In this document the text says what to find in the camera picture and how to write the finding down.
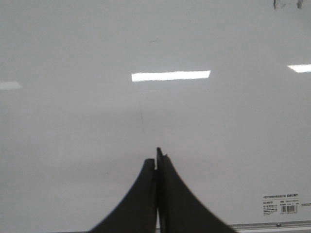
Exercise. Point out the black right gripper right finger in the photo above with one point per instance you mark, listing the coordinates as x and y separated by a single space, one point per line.
179 209

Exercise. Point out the white product label sticker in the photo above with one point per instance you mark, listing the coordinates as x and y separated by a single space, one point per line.
280 204

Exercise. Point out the white whiteboard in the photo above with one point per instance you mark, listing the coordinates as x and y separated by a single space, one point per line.
90 88

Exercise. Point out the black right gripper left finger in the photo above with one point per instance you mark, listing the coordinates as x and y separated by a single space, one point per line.
137 211

